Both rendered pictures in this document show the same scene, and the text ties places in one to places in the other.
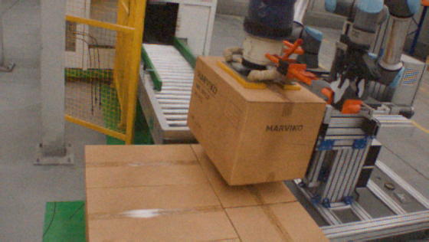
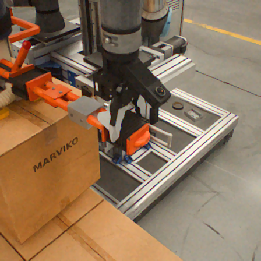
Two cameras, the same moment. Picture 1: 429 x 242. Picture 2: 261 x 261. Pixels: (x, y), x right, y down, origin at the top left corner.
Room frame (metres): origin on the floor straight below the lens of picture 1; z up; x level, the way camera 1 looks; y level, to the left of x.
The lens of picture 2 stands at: (0.66, -0.18, 1.68)
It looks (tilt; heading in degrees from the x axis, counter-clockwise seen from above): 39 degrees down; 335
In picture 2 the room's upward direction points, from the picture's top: straight up
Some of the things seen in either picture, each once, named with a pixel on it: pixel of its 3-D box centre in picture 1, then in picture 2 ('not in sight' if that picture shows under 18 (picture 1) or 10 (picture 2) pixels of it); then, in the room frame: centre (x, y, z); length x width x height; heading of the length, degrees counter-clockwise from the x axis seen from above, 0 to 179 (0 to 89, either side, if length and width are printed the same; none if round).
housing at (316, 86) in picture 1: (322, 89); (85, 112); (1.32, -0.36, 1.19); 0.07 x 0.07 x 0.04; 27
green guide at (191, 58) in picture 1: (194, 58); not in sight; (3.59, 0.33, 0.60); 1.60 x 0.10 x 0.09; 23
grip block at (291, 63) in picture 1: (291, 67); (31, 82); (1.51, -0.26, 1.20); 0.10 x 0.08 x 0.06; 117
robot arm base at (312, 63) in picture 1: (308, 57); (48, 17); (2.31, -0.49, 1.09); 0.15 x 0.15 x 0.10
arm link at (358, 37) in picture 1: (361, 37); (120, 38); (1.21, -0.41, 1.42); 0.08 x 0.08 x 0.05
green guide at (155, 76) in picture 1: (141, 56); not in sight; (3.38, 0.82, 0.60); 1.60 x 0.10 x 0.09; 23
